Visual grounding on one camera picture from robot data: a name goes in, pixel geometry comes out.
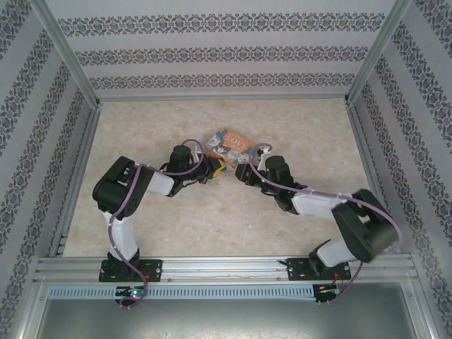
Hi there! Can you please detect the orange bear print tin box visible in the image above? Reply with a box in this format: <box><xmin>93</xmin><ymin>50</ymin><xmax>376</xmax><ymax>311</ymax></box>
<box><xmin>206</xmin><ymin>126</ymin><xmax>258</xmax><ymax>167</ymax></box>

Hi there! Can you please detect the right controller board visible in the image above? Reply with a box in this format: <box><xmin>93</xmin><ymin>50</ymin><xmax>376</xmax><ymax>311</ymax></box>
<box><xmin>315</xmin><ymin>284</ymin><xmax>340</xmax><ymax>297</ymax></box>

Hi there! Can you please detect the controller board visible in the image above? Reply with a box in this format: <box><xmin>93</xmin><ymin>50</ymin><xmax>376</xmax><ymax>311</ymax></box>
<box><xmin>114</xmin><ymin>285</ymin><xmax>148</xmax><ymax>298</ymax></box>
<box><xmin>315</xmin><ymin>284</ymin><xmax>340</xmax><ymax>297</ymax></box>

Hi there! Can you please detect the grey metal sheet tray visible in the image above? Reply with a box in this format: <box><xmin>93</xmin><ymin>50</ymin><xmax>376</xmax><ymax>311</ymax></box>
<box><xmin>33</xmin><ymin>296</ymin><xmax>437</xmax><ymax>339</ymax></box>

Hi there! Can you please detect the left controller board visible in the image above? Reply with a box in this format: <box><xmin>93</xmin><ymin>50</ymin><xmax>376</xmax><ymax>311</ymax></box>
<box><xmin>114</xmin><ymin>285</ymin><xmax>148</xmax><ymax>298</ymax></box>

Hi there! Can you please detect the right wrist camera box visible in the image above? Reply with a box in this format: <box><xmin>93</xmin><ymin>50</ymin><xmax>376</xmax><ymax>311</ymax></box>
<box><xmin>256</xmin><ymin>147</ymin><xmax>275</xmax><ymax>171</ymax></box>

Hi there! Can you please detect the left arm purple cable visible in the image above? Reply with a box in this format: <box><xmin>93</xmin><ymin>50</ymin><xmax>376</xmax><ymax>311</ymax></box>
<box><xmin>107</xmin><ymin>138</ymin><xmax>208</xmax><ymax>308</ymax></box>

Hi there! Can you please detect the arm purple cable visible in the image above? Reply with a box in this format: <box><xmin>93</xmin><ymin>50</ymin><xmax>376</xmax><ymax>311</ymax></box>
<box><xmin>107</xmin><ymin>138</ymin><xmax>208</xmax><ymax>308</ymax></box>
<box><xmin>246</xmin><ymin>142</ymin><xmax>404</xmax><ymax>304</ymax></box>

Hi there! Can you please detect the aluminium side rail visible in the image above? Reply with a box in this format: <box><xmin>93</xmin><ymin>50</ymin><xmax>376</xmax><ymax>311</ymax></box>
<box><xmin>345</xmin><ymin>100</ymin><xmax>403</xmax><ymax>255</ymax></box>
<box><xmin>47</xmin><ymin>104</ymin><xmax>103</xmax><ymax>257</ymax></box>

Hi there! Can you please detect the aluminium mounting rail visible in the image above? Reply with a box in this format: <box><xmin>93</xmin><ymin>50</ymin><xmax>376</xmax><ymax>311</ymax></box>
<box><xmin>33</xmin><ymin>256</ymin><xmax>415</xmax><ymax>285</ymax></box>

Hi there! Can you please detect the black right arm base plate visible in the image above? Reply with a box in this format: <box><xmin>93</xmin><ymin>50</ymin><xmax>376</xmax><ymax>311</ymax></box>
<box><xmin>283</xmin><ymin>257</ymin><xmax>352</xmax><ymax>282</ymax></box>

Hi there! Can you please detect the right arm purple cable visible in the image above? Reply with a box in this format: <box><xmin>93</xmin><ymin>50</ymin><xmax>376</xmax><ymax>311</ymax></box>
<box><xmin>246</xmin><ymin>142</ymin><xmax>404</xmax><ymax>304</ymax></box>

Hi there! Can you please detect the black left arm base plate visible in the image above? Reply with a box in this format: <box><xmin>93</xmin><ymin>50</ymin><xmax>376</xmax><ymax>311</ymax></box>
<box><xmin>98</xmin><ymin>259</ymin><xmax>164</xmax><ymax>283</ymax></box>

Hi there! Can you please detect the slotted grey cable duct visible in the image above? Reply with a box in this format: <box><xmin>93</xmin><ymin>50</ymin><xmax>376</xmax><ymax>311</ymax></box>
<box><xmin>47</xmin><ymin>285</ymin><xmax>316</xmax><ymax>299</ymax></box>

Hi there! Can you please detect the aluminium frame post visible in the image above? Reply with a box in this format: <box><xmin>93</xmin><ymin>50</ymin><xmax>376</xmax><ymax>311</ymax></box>
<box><xmin>28</xmin><ymin>0</ymin><xmax>103</xmax><ymax>109</ymax></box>
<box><xmin>345</xmin><ymin>0</ymin><xmax>414</xmax><ymax>105</ymax></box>

